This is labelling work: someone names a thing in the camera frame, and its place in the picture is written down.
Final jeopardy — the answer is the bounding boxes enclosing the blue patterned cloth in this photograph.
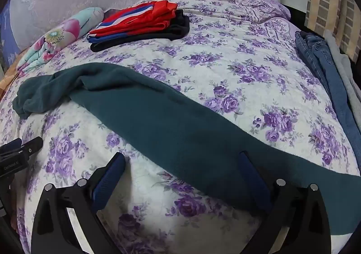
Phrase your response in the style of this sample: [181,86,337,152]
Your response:
[0,0,21,74]

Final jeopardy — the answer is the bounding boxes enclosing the folded red striped garment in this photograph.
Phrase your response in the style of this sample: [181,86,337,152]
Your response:
[87,0,178,43]

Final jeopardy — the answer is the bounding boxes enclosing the grey garment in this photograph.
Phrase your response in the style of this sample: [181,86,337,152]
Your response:
[324,30,361,131]

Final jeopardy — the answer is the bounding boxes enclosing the folded black garment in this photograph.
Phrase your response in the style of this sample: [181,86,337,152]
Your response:
[90,10,190,52]

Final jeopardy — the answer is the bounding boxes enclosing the teal knit pants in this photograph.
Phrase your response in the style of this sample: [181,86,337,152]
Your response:
[12,63,361,236]

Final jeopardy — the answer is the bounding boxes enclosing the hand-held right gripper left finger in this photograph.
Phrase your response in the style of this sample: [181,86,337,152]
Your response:
[31,153,126,254]

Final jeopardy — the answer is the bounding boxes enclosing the purple floral bedspread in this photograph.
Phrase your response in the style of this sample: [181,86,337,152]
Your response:
[0,0,360,254]

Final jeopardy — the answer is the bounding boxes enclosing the folded colourful floral blanket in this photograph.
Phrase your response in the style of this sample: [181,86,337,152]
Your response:
[16,7,104,75]

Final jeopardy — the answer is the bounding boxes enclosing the blue jeans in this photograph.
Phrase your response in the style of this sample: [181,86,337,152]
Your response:
[295,31,355,142]

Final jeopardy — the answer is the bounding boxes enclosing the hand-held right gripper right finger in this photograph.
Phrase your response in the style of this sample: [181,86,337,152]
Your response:
[238,151,332,254]

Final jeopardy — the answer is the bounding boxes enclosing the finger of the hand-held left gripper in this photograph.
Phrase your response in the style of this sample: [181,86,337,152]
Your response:
[20,137,44,156]

